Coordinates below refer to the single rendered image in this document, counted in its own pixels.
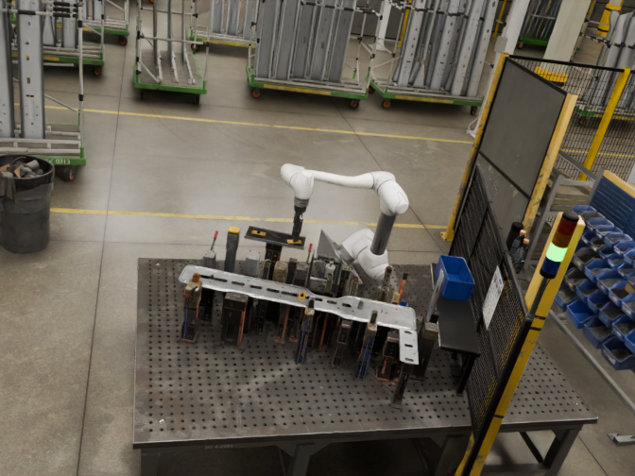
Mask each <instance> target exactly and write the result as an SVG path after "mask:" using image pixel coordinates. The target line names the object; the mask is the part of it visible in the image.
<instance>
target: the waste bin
mask: <svg viewBox="0 0 635 476"><path fill-rule="evenodd" d="M54 172H55V167H54V165H53V164H52V163H51V162H49V161H46V160H44V159H41V158H38V157H34V156H29V155H23V154H6V155H0V242H1V245H2V247H3V248H5V249H7V250H9V251H12V252H17V253H30V252H35V251H38V250H41V249H43V248H44V247H46V246H47V245H48V243H49V240H50V198H51V195H52V191H53V182H54Z"/></svg>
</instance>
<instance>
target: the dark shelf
mask: <svg viewBox="0 0 635 476"><path fill-rule="evenodd" d="M437 265H438V264H437V263H431V273H432V282H433V290H434V288H435V283H436V280H437V276H436V273H435V271H436V268H437ZM436 311H438V312H439V318H438V323H437V324H438V330H439V333H438V342H439V349H440V350H446V351H450V352H455V353H460V354H465V355H469V356H473V357H478V358H479V357H480V355H481V352H480V348H479V343H478V338H477V333H476V328H475V324H474V319H473V314H472V305H471V300H470V299H469V301H464V300H456V299H449V298H444V297H443V295H442V293H441V290H440V293H439V296H438V301H437V305H436Z"/></svg>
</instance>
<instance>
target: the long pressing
mask: <svg viewBox="0 0 635 476"><path fill-rule="evenodd" d="M196 272H197V273H198V274H199V275H202V276H207V277H211V275H212V274H213V275H214V278H215V279H222V280H226V281H227V282H223V281H218V280H215V279H213V280H212V279H210V278H209V279H204V278H200V279H199V280H200V281H202V287H203V288H208V289H213V290H217V291H222V292H228V291H233V292H237V293H242V294H247V295H249V297H251V298H259V299H264V300H268V301H273V302H278V303H282V304H287V305H292V306H297V307H301V308H305V307H306V305H308V300H309V299H307V298H306V299H305V300H299V299H298V298H299V297H293V296H289V295H284V294H282V292H287V293H292V294H297V295H299V294H300V291H302V292H305V293H306V296H307V297H315V298H320V299H322V301H315V305H314V307H316V309H315V310H316V311H321V312H325V313H330V314H335V315H338V316H340V317H343V318H345V319H349V320H354V321H359V322H364V323H368V321H369V318H370V315H371V311H372V310H377V311H378V316H377V320H376V322H377V325H378V326H383V327H388V328H391V329H396V330H399V329H406V330H411V331H415V330H416V329H417V326H416V313H415V311H414V309H412V308H409V307H404V306H400V305H395V304H390V303H386V302H382V301H377V300H372V299H367V298H362V297H354V296H345V297H340V298H333V297H325V296H320V295H315V294H313V293H312V292H311V291H309V290H308V289H307V288H305V287H300V286H296V285H291V284H286V283H281V282H276V281H272V280H263V279H258V278H253V277H249V276H244V275H239V274H234V273H230V272H225V271H220V270H215V269H212V268H207V267H202V266H197V265H191V264H188V265H186V266H185V267H184V268H183V270H182V272H181V274H180V276H179V282H181V283H184V284H187V283H188V282H189V280H190V279H193V275H194V273H196ZM233 281H235V282H240V283H244V284H245V285H244V286H242V285H237V284H232V282H233ZM250 285H254V286H259V287H262V289H256V288H251V287H249V286H250ZM267 288H268V289H273V290H278V291H279V293H274V292H269V291H267V290H266V289H267ZM328 300H330V301H334V302H336V304H331V303H328V302H327V301H328ZM360 300H362V301H363V302H364V305H363V309H362V310H360V309H358V308H357V305H358V302H359V301H360ZM343 303H344V304H349V305H351V307H345V306H342V304H343ZM337 308H339V309H337ZM396 309H397V310H396ZM381 310H383V312H382V313H381ZM386 312H387V314H386ZM396 322H398V323H396Z"/></svg>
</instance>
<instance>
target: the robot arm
mask: <svg viewBox="0 0 635 476"><path fill-rule="evenodd" d="M281 177H282V179H283V180H284V181H285V182H286V183H287V184H288V185H289V186H291V187H292V188H293V190H294V192H295V197H294V211H295V214H294V219H293V223H294V224H293V229H292V234H291V236H294V242H298V241H299V238H300V233H301V227H302V221H303V218H302V217H303V213H305V212H306V208H307V206H308V204H309V199H310V195H311V194H312V191H313V185H314V179H316V180H321V181H325V182H329V183H332V184H337V185H341V186H346V187H354V188H365V189H373V191H374V192H376V193H377V194H378V196H379V197H380V208H381V213H380V216H379V220H378V223H377V226H376V230H375V232H374V233H373V232H372V231H371V230H370V229H361V230H358V231H357V232H355V233H354V234H352V235H351V236H349V237H348V238H347V239H346V240H345V241H344V242H343V243H341V244H338V243H337V242H333V245H334V247H335V250H336V252H337V254H338V255H339V256H340V255H343V261H344V262H345V263H346V264H347V265H350V266H351V270H353V266H352V263H353V262H354V261H355V260H358V262H359V263H360V265H361V266H362V268H363V269H364V271H365V272H366V273H367V274H368V275H369V276H370V277H371V278H373V279H375V280H381V279H383V278H384V275H385V269H386V266H387V265H388V259H387V251H386V245H387V242H388V239H389V236H390V233H391V231H392V227H393V224H394V221H395V218H396V215H397V214H402V213H404V212H405V211H406V210H407V208H408V205H409V204H408V199H407V196H406V194H405V193H404V191H403V189H402V188H401V187H400V186H399V185H398V184H397V183H396V182H395V178H394V176H393V175H392V174H390V173H388V172H383V171H379V172H371V173H366V174H364V175H361V176H357V177H345V176H339V175H335V174H330V173H324V172H319V171H314V170H305V169H304V168H303V167H301V166H297V165H293V164H285V165H284V166H283V167H282V169H281Z"/></svg>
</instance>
